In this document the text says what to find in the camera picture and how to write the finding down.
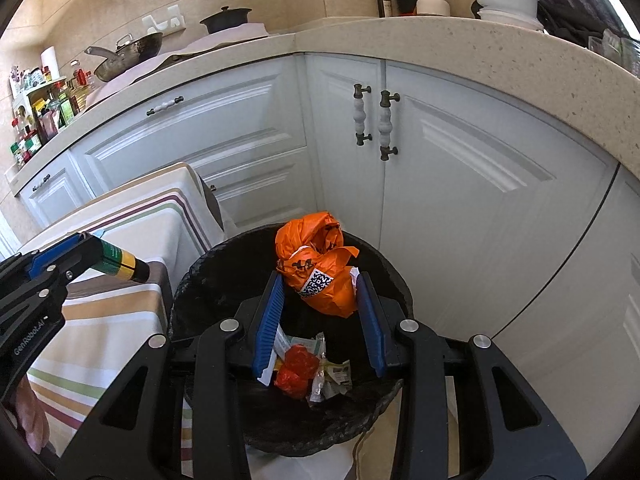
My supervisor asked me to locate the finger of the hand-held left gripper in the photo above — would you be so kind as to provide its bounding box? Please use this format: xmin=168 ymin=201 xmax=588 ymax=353
xmin=0 ymin=270 xmax=71 ymax=318
xmin=0 ymin=232 xmax=103 ymax=286

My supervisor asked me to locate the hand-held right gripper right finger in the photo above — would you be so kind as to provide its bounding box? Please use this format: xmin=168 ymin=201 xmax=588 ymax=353
xmin=354 ymin=270 xmax=588 ymax=480

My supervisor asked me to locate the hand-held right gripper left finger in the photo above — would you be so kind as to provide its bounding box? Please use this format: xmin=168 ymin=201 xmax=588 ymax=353
xmin=56 ymin=270 xmax=287 ymax=480

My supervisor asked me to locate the green label bottle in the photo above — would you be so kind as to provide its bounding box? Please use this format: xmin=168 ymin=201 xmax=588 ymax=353
xmin=97 ymin=240 xmax=151 ymax=282

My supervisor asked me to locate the black bin with bag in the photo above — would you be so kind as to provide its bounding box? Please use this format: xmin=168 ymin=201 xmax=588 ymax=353
xmin=167 ymin=220 xmax=416 ymax=458

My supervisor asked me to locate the orange plastic bag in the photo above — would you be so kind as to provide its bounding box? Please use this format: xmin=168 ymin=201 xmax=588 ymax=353
xmin=275 ymin=211 xmax=361 ymax=318

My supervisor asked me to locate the person's left hand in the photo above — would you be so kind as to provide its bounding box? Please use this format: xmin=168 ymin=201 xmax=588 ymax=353
xmin=10 ymin=379 xmax=51 ymax=453

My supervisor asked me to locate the red plastic bag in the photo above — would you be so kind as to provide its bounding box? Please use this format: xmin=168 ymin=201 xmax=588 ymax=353
xmin=274 ymin=345 xmax=321 ymax=401

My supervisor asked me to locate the silver crumpled packet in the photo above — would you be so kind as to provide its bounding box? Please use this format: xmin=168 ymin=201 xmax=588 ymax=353
xmin=307 ymin=332 xmax=353 ymax=406

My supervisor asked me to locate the striped tablecloth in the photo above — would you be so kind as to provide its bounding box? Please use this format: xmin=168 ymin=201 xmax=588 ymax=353
xmin=0 ymin=162 xmax=226 ymax=478

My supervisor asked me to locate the spice rack with bottles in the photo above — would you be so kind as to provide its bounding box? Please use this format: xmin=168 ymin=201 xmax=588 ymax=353
xmin=7 ymin=62 xmax=98 ymax=168

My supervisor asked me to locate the white kitchen cabinet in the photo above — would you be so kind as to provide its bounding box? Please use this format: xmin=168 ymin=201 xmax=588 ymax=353
xmin=15 ymin=52 xmax=640 ymax=471

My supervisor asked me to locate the paper towel roll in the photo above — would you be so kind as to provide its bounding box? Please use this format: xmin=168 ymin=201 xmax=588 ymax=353
xmin=40 ymin=46 xmax=61 ymax=80

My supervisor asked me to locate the steel wok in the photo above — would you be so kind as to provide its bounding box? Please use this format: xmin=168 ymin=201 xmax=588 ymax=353
xmin=85 ymin=32 xmax=164 ymax=83

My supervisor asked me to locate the pink stove cover cloth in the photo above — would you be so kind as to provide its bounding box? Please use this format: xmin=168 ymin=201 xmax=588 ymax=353
xmin=85 ymin=22 xmax=271 ymax=111

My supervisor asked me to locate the black lidded pot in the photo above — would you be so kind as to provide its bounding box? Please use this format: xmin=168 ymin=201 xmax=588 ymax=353
xmin=200 ymin=6 xmax=252 ymax=35

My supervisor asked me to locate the dark cloth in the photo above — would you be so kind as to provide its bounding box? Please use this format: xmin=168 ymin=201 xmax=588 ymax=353
xmin=535 ymin=0 xmax=640 ymax=56

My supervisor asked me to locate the long drawer handle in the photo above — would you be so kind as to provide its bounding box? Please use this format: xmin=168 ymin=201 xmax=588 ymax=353
xmin=146 ymin=95 xmax=184 ymax=117

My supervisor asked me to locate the white cabinet door handle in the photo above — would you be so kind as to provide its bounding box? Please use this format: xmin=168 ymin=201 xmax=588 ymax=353
xmin=378 ymin=91 xmax=401 ymax=162
xmin=353 ymin=85 xmax=373 ymax=147

